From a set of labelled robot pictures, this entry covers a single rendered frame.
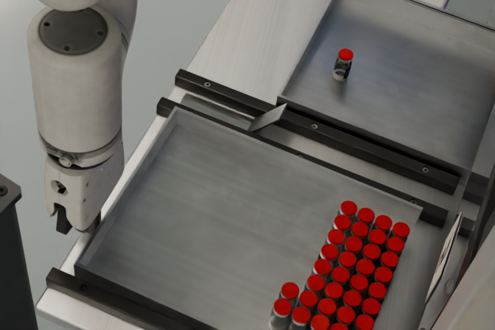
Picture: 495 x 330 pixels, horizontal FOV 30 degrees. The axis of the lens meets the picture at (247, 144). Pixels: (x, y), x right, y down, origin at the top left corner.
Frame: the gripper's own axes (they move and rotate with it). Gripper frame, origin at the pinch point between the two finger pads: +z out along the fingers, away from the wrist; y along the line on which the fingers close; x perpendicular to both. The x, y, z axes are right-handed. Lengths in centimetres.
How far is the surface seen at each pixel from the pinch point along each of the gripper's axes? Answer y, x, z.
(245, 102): 26.3, -9.4, 2.2
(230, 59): 34.1, -4.0, 4.2
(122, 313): -8.0, -8.9, 2.4
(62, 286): -8.0, -1.4, 2.5
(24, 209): 45, 44, 92
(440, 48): 50, -31, 4
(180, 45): 108, 34, 92
